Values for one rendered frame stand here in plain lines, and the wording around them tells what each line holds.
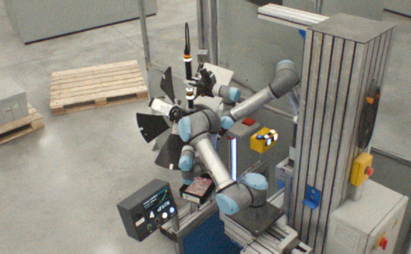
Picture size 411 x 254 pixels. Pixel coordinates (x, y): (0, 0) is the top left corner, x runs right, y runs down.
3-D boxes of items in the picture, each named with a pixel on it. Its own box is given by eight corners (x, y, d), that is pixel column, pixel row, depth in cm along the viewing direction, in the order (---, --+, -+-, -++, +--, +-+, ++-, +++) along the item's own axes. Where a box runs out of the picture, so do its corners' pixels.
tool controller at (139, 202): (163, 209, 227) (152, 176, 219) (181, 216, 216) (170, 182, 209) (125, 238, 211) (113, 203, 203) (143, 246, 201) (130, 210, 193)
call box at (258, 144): (264, 139, 287) (264, 126, 281) (275, 144, 281) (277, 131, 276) (249, 149, 278) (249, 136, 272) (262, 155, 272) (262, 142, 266)
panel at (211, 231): (259, 234, 327) (262, 168, 291) (261, 235, 326) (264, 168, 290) (186, 306, 277) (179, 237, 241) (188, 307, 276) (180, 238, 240)
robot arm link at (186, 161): (178, 173, 235) (178, 160, 230) (181, 161, 244) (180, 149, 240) (192, 173, 234) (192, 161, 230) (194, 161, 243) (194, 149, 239)
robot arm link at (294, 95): (304, 151, 248) (271, 73, 225) (303, 137, 261) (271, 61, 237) (324, 145, 244) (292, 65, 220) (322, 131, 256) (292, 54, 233)
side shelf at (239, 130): (224, 111, 348) (223, 108, 346) (259, 125, 327) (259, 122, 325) (204, 123, 333) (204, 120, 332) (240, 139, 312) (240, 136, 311)
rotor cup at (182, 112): (179, 107, 287) (168, 102, 276) (197, 108, 279) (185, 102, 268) (176, 128, 284) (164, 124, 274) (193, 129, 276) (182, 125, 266)
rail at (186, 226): (264, 164, 294) (264, 155, 290) (269, 166, 292) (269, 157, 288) (172, 240, 240) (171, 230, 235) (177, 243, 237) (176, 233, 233)
